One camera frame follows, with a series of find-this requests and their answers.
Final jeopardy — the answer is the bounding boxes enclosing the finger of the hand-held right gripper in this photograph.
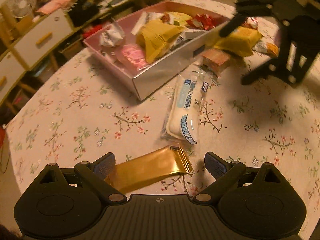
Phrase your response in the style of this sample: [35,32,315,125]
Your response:
[241,57,278,86]
[219,0,282,38]

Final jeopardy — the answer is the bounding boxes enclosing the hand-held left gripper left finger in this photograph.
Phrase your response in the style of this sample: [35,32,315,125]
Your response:
[37,152,128,203]

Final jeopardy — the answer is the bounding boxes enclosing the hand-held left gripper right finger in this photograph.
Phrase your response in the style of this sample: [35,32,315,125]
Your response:
[192,151,282,203]

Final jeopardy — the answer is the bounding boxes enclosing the red and white snack packet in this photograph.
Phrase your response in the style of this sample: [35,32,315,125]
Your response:
[241,16,259,30]

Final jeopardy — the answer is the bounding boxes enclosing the orange and white snack packet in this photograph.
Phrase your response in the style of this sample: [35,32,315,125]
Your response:
[252,41,280,57]

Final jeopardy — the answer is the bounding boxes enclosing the large yellow snack packet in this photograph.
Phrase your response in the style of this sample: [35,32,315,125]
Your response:
[212,26,263,57]
[136,19,186,64]

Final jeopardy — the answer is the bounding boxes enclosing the gold bar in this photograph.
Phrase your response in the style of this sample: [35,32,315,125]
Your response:
[104,145,193,193]

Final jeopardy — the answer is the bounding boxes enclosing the clear waffle biscuit packet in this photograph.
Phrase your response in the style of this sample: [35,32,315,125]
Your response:
[202,49,232,77]

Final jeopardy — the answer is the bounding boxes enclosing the red foil candy packet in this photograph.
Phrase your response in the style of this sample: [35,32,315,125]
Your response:
[186,13,220,30]

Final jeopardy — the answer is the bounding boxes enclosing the clear long bread packet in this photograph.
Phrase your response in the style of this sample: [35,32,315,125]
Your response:
[160,64,209,145]

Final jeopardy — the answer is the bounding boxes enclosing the small yellow snack packet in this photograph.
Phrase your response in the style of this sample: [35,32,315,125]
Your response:
[166,11,193,27]

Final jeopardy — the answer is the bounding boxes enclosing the pink cardboard box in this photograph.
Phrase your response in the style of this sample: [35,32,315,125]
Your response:
[82,1,232,101]

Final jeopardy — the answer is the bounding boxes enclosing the white pecan snack packet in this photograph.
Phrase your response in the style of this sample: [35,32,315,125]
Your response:
[131,11,163,35]

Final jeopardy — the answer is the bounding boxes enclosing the silver chocolate truffle packet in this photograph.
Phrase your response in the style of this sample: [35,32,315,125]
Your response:
[98,20,125,47]

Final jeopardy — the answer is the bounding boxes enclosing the pink candy packet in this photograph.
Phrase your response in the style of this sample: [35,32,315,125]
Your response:
[117,44,148,69]

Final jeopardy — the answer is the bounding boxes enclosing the large white drawer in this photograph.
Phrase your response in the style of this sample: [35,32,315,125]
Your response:
[14,10,74,69]

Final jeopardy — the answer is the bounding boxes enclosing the black bag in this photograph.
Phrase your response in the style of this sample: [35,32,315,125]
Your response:
[67,1,100,28]

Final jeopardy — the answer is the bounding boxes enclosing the pink cloth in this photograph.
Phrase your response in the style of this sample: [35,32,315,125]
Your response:
[37,0,85,14]

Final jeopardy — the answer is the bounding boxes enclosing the wooden shelf cabinet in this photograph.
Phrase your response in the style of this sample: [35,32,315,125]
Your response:
[0,0,208,105]

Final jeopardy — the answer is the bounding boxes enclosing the white electric fan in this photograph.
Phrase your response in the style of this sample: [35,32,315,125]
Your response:
[5,0,37,19]

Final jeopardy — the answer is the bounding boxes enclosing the white drawer with yellow handle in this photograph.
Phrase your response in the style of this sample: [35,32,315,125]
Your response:
[0,51,27,103]

